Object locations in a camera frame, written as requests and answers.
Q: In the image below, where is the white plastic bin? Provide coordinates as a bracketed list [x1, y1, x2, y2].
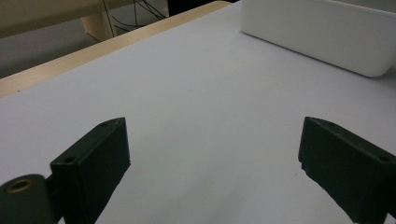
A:
[240, 0, 396, 78]

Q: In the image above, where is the light wooden desk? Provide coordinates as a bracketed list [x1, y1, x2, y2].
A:
[0, 0, 138, 43]

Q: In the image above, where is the bundle of black floor cables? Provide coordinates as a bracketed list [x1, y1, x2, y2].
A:
[102, 0, 171, 34]

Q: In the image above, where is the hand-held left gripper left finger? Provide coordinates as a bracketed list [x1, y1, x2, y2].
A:
[49, 117, 132, 224]

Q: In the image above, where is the light wooden table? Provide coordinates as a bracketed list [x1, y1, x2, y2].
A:
[0, 0, 233, 99]

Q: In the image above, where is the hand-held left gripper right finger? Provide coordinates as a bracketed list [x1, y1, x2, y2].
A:
[297, 116, 396, 224]

